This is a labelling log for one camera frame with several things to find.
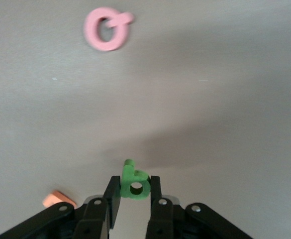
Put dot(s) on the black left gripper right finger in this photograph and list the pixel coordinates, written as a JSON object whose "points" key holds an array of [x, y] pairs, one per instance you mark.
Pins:
{"points": [[160, 219]]}

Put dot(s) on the green letter q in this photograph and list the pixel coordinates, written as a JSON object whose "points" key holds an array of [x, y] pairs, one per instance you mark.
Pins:
{"points": [[126, 184]]}

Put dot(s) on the pink letter Q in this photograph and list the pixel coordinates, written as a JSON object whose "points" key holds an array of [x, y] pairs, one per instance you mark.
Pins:
{"points": [[91, 32]]}

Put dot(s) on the brown table cover sheet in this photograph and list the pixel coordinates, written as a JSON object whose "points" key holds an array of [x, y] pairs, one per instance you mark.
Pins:
{"points": [[210, 99]]}

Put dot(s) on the orange letter E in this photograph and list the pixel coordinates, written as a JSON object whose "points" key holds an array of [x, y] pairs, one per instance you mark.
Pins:
{"points": [[57, 198]]}

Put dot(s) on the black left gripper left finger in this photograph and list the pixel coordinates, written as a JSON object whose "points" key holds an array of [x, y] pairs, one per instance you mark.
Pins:
{"points": [[93, 219]]}

